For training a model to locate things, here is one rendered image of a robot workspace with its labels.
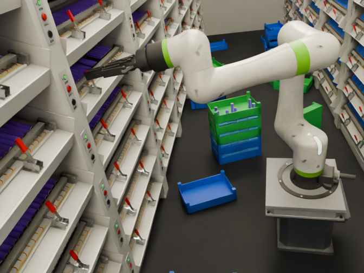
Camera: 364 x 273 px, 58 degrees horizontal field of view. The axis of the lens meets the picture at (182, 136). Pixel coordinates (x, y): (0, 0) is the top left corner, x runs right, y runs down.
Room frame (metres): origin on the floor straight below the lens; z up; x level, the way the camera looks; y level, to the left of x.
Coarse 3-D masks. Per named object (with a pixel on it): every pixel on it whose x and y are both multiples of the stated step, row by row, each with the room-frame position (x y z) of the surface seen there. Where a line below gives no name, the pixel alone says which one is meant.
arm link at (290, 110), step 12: (288, 24) 1.21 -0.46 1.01; (300, 24) 1.18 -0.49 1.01; (288, 36) 1.17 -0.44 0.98; (300, 36) 1.12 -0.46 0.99; (288, 84) 1.20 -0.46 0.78; (300, 84) 1.19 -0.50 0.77; (288, 96) 1.20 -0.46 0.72; (300, 96) 1.20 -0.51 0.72; (288, 108) 1.20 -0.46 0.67; (300, 108) 1.20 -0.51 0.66; (276, 120) 1.25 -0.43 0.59; (288, 120) 1.20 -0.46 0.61; (300, 120) 1.18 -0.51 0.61; (276, 132) 1.24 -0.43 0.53
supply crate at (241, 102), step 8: (240, 96) 1.99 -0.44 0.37; (248, 96) 1.98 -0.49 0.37; (208, 104) 1.95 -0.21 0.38; (216, 104) 1.97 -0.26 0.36; (224, 104) 1.98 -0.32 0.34; (240, 104) 1.97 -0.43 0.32; (248, 104) 1.96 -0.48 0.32; (256, 104) 1.86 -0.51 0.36; (216, 112) 1.77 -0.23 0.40; (224, 112) 1.90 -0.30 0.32; (232, 112) 1.79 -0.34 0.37; (240, 112) 1.79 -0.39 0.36; (248, 112) 1.79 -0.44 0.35; (256, 112) 1.80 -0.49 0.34; (216, 120) 1.77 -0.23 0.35; (224, 120) 1.78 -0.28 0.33
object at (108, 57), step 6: (114, 48) 1.49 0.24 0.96; (108, 54) 1.41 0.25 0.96; (114, 54) 1.45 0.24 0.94; (102, 60) 1.33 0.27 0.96; (108, 60) 1.38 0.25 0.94; (96, 66) 1.27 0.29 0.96; (84, 78) 1.15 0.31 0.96; (78, 84) 1.09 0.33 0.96; (90, 84) 1.13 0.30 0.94; (78, 90) 1.07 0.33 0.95
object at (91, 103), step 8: (104, 40) 1.55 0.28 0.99; (112, 40) 1.54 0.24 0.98; (120, 40) 1.53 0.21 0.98; (112, 48) 1.52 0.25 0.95; (120, 48) 1.52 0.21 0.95; (128, 48) 1.53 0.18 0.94; (120, 56) 1.47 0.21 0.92; (104, 80) 1.21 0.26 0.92; (112, 80) 1.22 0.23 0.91; (88, 88) 1.12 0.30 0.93; (104, 88) 1.14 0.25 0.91; (112, 88) 1.21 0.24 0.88; (80, 96) 1.05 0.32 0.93; (88, 96) 1.06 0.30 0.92; (96, 96) 1.07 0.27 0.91; (104, 96) 1.11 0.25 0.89; (88, 104) 1.01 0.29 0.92; (96, 104) 1.03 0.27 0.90; (88, 112) 0.96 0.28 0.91; (96, 112) 1.04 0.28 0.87; (88, 120) 0.96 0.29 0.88
